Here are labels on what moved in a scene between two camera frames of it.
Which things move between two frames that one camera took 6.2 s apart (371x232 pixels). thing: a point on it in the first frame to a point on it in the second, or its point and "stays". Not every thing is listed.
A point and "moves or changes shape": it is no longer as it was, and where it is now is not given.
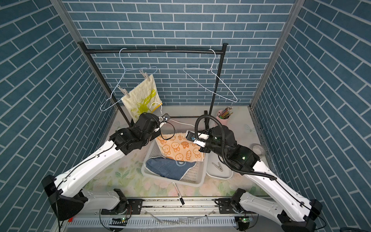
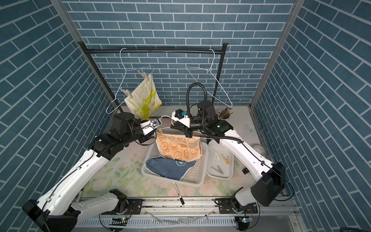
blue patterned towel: [168, 167] stays
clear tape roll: [257, 149] stays
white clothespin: [219, 167] moves or changes shape
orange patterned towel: [176, 146] stays
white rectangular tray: [216, 168] stays
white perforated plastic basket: [194, 178] stays
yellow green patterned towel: [147, 99] stays
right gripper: [204, 149] to [183, 128]
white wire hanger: [171, 120] moves or changes shape
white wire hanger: [210, 69] moves or changes shape
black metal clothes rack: [223, 53] stays
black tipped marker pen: [180, 198] stays
